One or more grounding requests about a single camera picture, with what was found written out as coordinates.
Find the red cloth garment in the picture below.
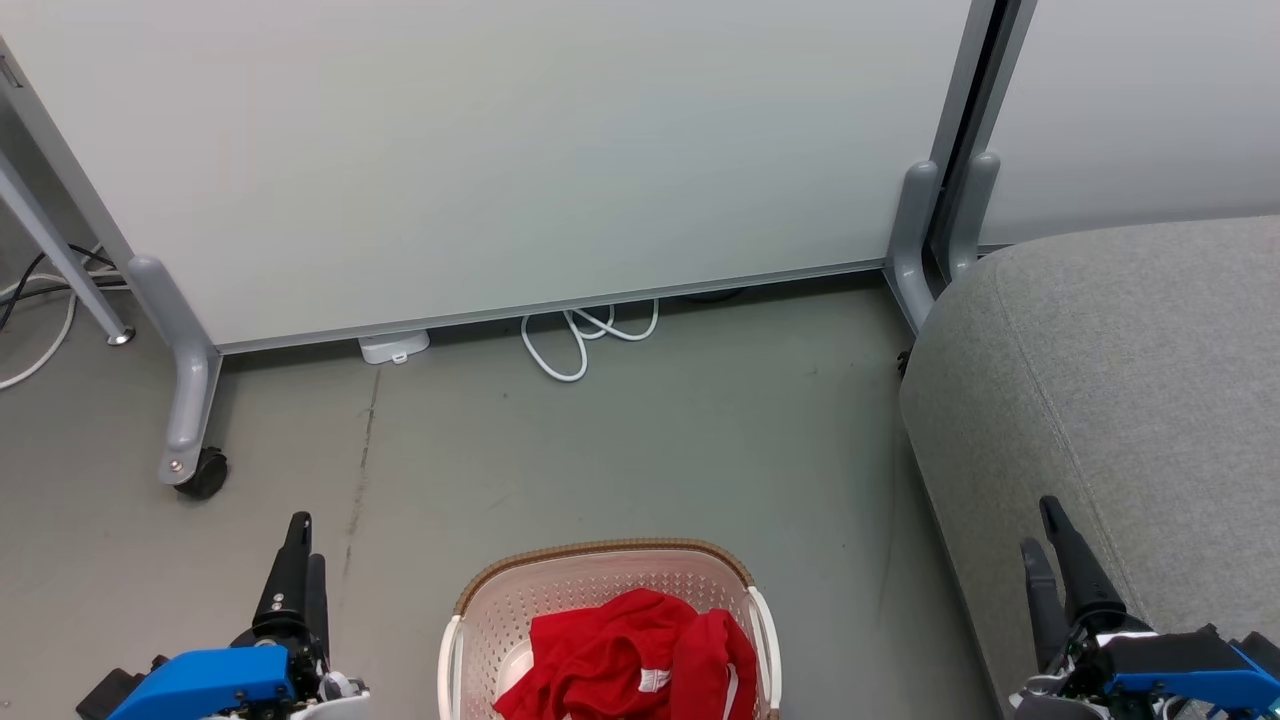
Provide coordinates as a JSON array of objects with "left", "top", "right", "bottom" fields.
[{"left": 493, "top": 588, "right": 759, "bottom": 720}]

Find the looped white cable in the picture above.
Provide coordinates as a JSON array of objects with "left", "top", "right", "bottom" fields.
[{"left": 520, "top": 298, "right": 661, "bottom": 384}]

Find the grey fabric sofa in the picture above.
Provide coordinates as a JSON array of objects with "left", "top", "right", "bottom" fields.
[{"left": 898, "top": 214, "right": 1280, "bottom": 720}]

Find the perforated plastic laundry basket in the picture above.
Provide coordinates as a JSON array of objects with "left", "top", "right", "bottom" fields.
[{"left": 437, "top": 538, "right": 783, "bottom": 720}]

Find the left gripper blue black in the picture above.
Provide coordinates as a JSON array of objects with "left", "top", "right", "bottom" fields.
[{"left": 78, "top": 512, "right": 370, "bottom": 720}]

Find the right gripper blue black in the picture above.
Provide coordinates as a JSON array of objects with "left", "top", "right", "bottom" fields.
[{"left": 1010, "top": 497, "right": 1280, "bottom": 720}]

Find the long white floor cable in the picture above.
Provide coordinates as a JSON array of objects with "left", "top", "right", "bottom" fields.
[{"left": 0, "top": 243, "right": 107, "bottom": 391}]

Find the white power adapter box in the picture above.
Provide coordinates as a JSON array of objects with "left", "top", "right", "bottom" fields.
[{"left": 358, "top": 330, "right": 431, "bottom": 366}]

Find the large white partition panel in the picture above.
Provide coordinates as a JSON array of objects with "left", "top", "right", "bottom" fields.
[{"left": 0, "top": 0, "right": 973, "bottom": 355}]

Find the black floor cable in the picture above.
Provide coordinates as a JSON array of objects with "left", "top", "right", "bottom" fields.
[{"left": 0, "top": 248, "right": 128, "bottom": 333}]

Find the narrow white partition panel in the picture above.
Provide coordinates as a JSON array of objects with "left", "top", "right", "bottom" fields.
[{"left": 975, "top": 0, "right": 1280, "bottom": 248}]

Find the grey metal table leg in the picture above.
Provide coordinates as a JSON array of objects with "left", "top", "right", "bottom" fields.
[{"left": 0, "top": 150, "right": 137, "bottom": 347}]

